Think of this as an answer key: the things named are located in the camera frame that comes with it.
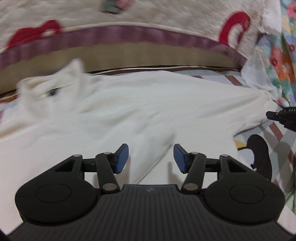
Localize white fleece zip jacket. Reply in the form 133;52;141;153
0;58;278;235

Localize checkered pastel floor rug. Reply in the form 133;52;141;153
0;67;296;209

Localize quilted bear print bedspread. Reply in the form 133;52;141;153
1;1;281;68

